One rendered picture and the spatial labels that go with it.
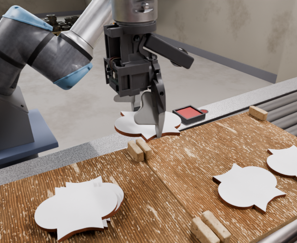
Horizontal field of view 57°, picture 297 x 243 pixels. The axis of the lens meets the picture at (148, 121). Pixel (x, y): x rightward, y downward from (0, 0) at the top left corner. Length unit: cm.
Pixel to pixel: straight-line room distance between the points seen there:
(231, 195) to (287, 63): 309
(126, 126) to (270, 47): 346
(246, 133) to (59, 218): 53
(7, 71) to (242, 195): 67
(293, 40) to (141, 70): 313
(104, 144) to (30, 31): 36
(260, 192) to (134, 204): 25
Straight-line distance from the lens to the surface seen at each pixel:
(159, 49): 50
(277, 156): 73
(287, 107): 105
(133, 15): 45
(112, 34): 46
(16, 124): 88
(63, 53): 82
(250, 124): 86
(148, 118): 50
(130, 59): 49
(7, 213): 61
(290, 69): 359
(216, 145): 74
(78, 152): 75
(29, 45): 83
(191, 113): 89
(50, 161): 74
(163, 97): 49
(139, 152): 64
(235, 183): 62
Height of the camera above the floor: 134
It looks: 30 degrees down
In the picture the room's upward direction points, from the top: straight up
